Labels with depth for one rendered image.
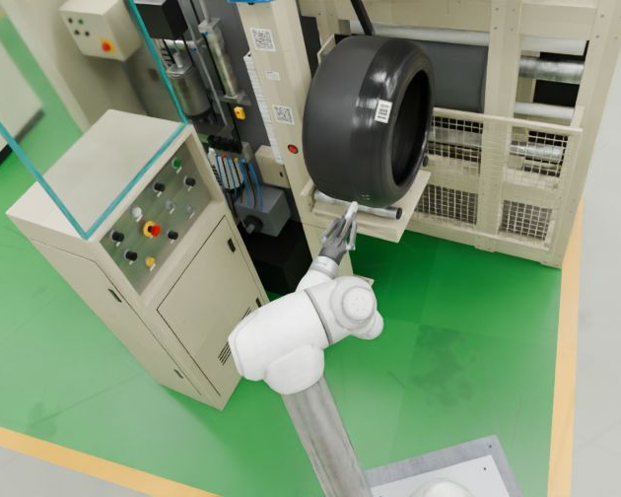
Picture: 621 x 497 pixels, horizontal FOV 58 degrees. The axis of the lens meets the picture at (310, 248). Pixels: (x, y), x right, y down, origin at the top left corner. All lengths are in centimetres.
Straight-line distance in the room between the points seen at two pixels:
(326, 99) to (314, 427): 97
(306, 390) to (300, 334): 13
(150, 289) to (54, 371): 133
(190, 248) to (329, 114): 77
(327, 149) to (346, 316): 76
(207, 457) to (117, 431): 49
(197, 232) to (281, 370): 112
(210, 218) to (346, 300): 118
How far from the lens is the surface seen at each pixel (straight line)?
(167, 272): 209
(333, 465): 129
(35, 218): 198
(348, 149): 171
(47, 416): 319
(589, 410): 268
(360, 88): 172
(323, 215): 217
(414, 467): 184
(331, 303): 112
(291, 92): 192
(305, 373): 115
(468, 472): 175
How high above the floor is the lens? 241
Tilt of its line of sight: 50 degrees down
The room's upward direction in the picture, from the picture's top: 16 degrees counter-clockwise
